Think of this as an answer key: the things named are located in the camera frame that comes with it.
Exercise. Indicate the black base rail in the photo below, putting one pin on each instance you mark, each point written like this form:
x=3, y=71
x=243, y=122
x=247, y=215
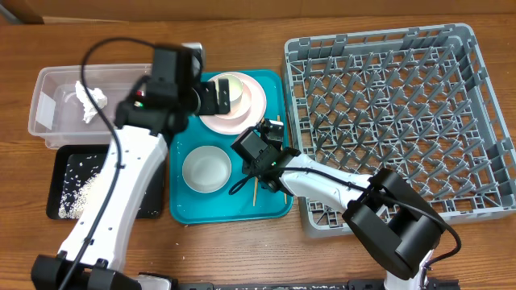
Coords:
x=349, y=285

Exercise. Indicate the pale green cup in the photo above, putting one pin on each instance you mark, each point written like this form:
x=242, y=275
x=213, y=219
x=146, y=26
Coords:
x=235, y=94

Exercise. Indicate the black tray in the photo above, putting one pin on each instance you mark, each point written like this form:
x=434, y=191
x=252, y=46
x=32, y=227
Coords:
x=153, y=198

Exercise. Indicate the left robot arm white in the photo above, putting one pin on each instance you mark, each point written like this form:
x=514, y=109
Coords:
x=157, y=108

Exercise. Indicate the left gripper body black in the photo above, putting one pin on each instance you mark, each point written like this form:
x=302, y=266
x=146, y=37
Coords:
x=208, y=100

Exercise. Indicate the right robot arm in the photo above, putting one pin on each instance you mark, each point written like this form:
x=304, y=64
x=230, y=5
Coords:
x=396, y=226

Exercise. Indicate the rice grains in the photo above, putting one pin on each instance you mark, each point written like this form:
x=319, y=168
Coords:
x=80, y=173

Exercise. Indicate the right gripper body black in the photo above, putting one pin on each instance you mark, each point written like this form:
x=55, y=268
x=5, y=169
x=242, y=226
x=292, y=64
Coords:
x=253, y=168

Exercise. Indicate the wooden chopstick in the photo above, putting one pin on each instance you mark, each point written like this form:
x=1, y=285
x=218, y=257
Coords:
x=285, y=198
x=256, y=181

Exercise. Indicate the large pink plate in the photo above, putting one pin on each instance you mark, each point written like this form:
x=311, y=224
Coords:
x=254, y=95

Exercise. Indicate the white label sticker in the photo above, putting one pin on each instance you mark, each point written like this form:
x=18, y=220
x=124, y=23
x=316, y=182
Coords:
x=45, y=111

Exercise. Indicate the white bowl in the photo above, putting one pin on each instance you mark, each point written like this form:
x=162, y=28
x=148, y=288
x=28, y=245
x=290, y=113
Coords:
x=206, y=169

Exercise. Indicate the grey dishwasher rack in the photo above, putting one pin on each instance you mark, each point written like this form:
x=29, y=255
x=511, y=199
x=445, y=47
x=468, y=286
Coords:
x=418, y=100

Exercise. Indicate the clear plastic bin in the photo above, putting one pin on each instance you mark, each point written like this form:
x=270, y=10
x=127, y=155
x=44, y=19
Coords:
x=114, y=80

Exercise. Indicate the teal serving tray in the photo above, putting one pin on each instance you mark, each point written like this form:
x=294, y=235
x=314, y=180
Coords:
x=189, y=207

